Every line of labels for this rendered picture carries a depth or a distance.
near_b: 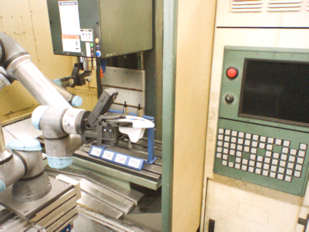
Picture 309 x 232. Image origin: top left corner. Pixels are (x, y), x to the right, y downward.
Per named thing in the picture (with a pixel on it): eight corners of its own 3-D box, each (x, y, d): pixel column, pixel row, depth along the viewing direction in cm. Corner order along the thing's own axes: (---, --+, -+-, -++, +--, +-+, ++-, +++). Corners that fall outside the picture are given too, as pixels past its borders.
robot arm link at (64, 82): (50, 91, 184) (48, 79, 181) (62, 87, 193) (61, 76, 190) (58, 93, 180) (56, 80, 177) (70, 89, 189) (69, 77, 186)
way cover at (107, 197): (119, 234, 162) (118, 212, 156) (21, 191, 202) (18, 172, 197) (144, 206, 186) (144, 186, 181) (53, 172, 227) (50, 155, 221)
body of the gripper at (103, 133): (127, 140, 79) (90, 135, 82) (127, 111, 77) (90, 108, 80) (116, 148, 71) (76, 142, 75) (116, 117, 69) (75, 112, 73)
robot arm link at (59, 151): (84, 155, 91) (80, 125, 87) (64, 173, 81) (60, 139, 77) (63, 152, 93) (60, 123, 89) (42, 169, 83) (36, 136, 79)
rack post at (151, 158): (150, 165, 184) (150, 124, 173) (144, 163, 186) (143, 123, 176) (157, 158, 192) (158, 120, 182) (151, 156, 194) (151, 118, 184)
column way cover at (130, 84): (143, 126, 250) (142, 71, 232) (103, 117, 272) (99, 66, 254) (146, 124, 254) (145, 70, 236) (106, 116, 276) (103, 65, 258)
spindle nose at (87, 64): (102, 68, 208) (101, 52, 204) (87, 71, 196) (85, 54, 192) (88, 66, 217) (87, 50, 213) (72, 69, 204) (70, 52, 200)
